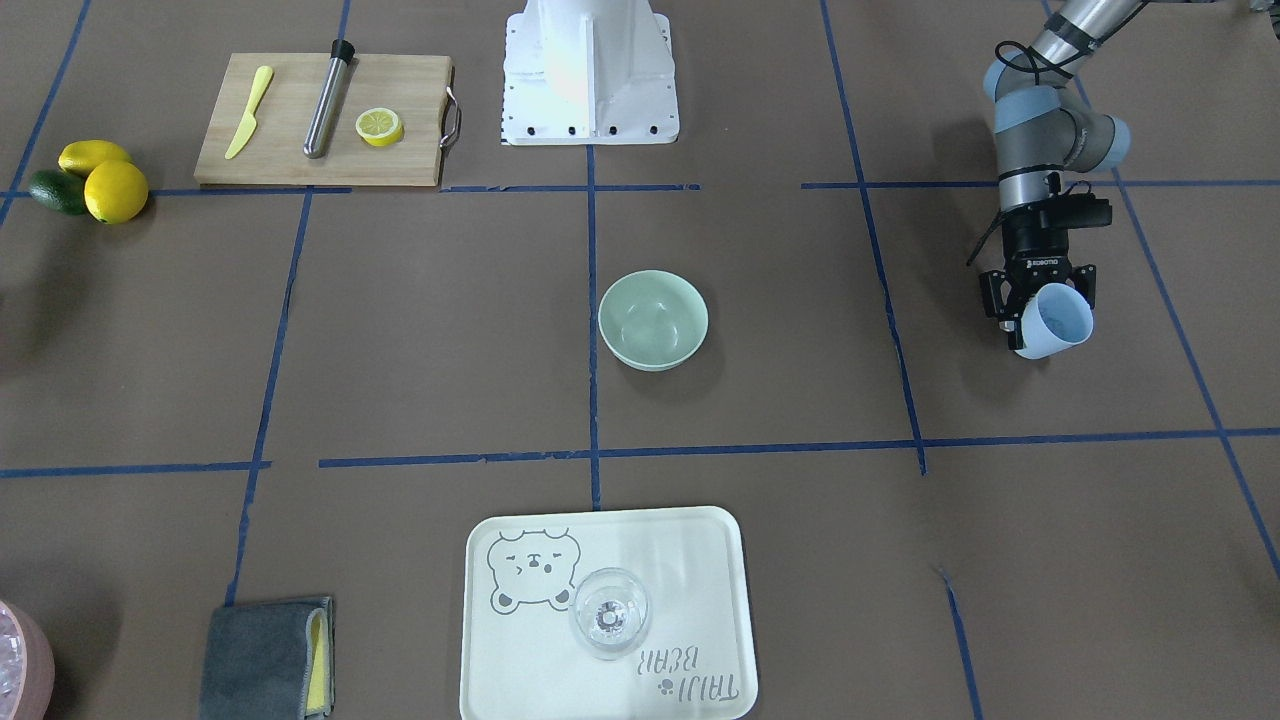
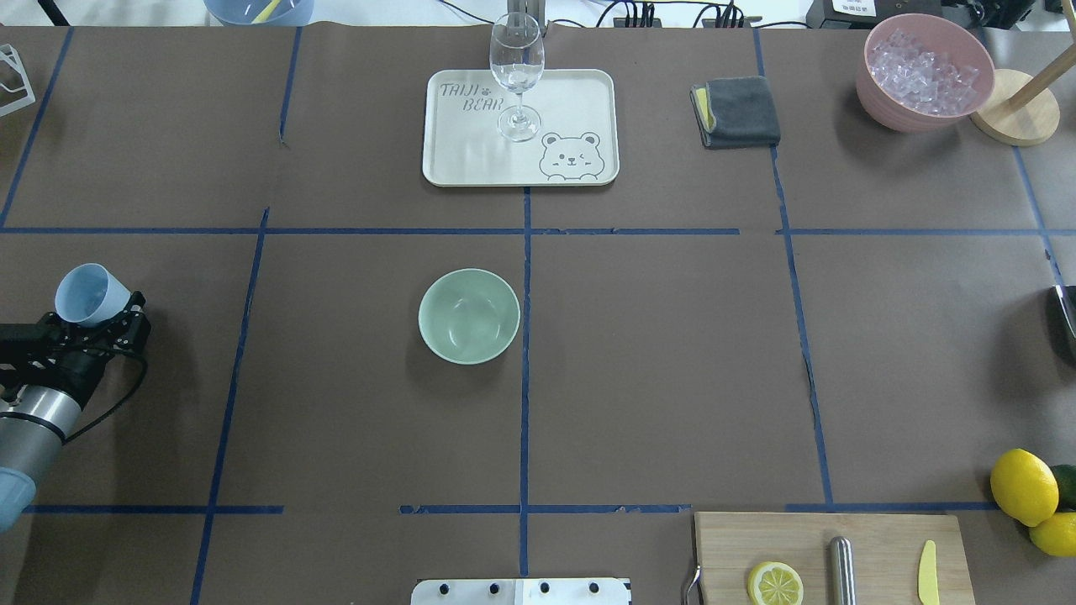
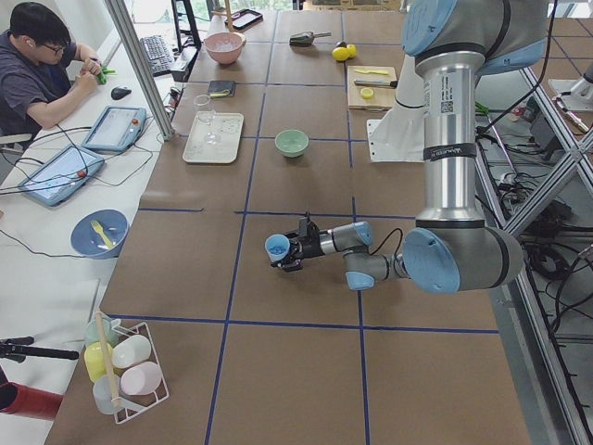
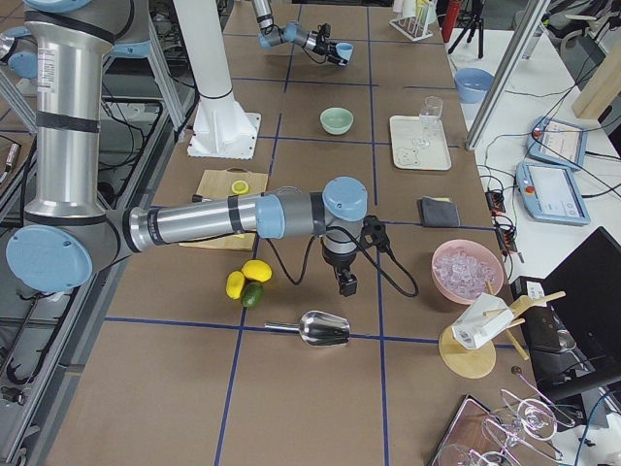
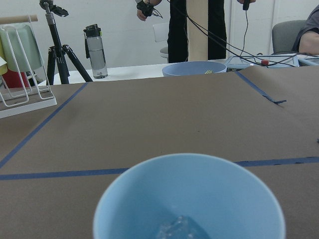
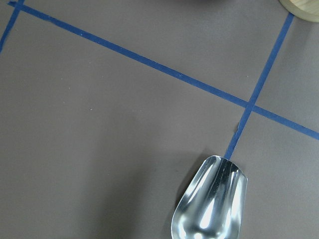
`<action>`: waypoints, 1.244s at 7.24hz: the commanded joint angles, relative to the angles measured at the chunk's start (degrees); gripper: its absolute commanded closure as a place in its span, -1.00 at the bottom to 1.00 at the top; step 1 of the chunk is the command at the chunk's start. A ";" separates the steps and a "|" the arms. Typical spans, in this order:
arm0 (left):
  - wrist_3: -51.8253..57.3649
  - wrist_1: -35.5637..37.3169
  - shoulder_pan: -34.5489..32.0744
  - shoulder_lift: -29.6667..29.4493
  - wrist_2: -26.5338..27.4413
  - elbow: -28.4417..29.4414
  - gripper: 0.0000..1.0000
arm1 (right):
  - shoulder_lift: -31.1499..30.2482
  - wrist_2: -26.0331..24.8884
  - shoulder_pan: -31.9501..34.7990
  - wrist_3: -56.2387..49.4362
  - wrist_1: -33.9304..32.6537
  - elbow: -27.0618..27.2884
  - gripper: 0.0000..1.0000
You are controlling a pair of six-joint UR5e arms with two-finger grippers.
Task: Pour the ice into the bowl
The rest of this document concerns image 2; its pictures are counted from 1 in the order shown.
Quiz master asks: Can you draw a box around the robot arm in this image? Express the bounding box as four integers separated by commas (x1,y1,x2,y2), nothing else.
1,291,151,532

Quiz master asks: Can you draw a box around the green lime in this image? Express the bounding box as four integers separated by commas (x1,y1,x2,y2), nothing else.
1050,464,1076,512

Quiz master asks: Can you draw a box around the green bowl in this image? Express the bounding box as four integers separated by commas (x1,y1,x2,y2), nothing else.
416,268,522,366

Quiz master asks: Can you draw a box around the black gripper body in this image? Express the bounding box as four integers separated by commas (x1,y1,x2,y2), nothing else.
1,320,114,402

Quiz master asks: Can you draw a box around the pink bowl with ice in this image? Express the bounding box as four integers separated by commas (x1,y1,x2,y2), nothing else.
856,13,995,133

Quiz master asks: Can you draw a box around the cream bear tray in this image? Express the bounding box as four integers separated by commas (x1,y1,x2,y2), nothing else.
422,69,621,187

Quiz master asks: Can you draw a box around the blue bowl in background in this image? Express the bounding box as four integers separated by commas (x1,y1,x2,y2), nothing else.
203,1,317,27

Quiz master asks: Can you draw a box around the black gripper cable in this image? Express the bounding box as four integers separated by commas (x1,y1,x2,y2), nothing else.
62,349,150,445

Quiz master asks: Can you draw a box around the clear wine glass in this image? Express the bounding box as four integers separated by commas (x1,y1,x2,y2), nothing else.
489,11,546,143

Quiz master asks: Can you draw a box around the white wire dish rack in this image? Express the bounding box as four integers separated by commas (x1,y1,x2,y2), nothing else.
1,45,37,116

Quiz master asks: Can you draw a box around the yellow plastic knife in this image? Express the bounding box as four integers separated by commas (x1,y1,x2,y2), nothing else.
917,539,939,605

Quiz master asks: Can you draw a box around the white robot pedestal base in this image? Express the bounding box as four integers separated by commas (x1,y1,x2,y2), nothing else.
410,577,633,604

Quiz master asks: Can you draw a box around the grey folded cloth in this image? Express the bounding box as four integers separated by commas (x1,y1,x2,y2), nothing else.
689,76,783,150

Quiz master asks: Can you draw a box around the steel muddler rod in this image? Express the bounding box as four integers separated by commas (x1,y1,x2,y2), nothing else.
829,536,856,604

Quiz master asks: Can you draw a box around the light blue plastic cup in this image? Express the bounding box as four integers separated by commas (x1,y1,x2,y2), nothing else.
54,263,131,327

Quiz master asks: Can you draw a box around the wooden cutting board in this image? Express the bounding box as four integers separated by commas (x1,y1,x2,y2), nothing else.
694,512,976,604

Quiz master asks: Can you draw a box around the wooden stand with round base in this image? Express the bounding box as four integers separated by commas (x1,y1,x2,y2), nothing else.
971,1,1073,147

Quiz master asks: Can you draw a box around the lemon half slice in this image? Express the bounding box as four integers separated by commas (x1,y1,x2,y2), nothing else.
746,560,804,605

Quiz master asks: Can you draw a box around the yellow lemon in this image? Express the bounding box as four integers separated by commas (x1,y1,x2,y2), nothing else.
990,448,1059,527
1027,512,1076,558

